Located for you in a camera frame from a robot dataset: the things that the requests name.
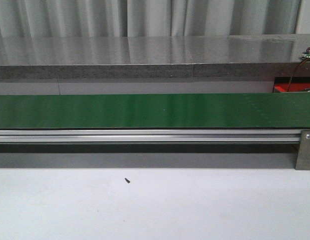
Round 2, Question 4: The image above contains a grey curtain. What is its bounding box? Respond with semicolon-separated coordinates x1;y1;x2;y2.
0;0;300;38

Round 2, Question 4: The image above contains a grey stone counter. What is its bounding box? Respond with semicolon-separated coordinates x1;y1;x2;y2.
0;34;310;79

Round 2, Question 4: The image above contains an aluminium conveyor frame rail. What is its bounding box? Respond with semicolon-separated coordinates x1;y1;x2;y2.
0;129;302;143

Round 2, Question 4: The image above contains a small green circuit board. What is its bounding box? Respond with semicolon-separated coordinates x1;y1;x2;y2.
299;47;310;60

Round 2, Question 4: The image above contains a metal conveyor support bracket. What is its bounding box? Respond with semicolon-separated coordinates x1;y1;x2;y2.
295;130;310;171

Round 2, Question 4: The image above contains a green conveyor belt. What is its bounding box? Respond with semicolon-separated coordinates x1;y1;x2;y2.
0;92;310;129

